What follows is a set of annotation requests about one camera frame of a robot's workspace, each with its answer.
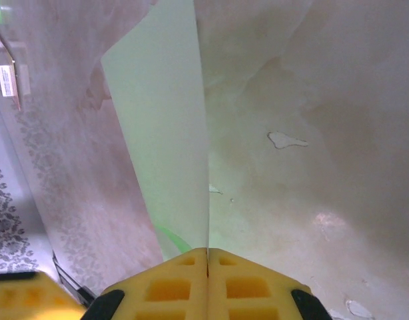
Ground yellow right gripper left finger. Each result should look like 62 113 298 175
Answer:
87 247 208 320

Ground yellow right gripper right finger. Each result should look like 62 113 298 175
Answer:
207 248 332 320

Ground green translucent plastic sheet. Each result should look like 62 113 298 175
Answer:
100 0 212 264

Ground pink usb drive package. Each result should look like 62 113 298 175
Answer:
0 25 32 113

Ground aluminium side rail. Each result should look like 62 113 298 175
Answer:
52 251 99 306

